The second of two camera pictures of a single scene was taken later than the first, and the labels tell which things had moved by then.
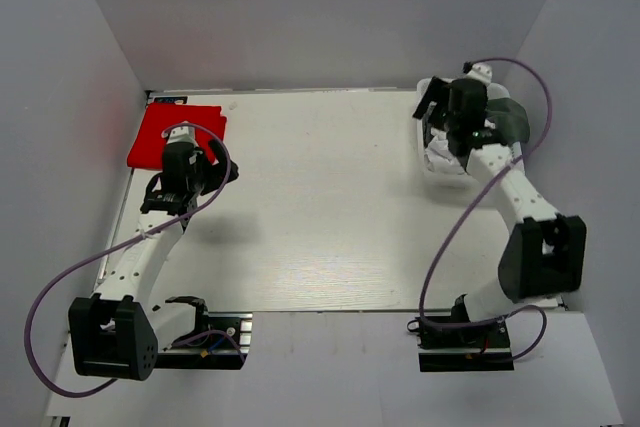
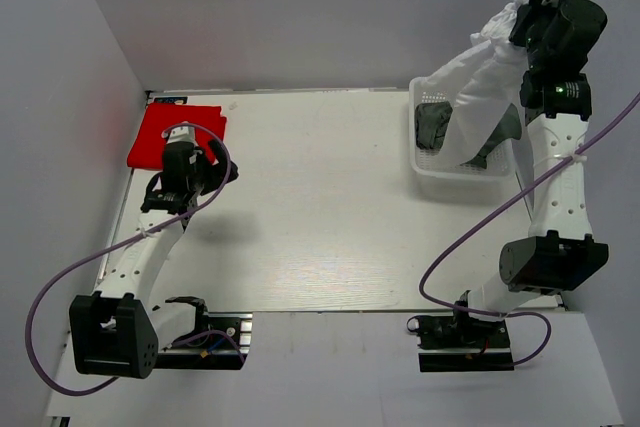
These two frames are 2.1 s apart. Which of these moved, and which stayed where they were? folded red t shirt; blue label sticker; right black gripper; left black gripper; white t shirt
Moved: right black gripper; white t shirt
Stayed: left black gripper; blue label sticker; folded red t shirt
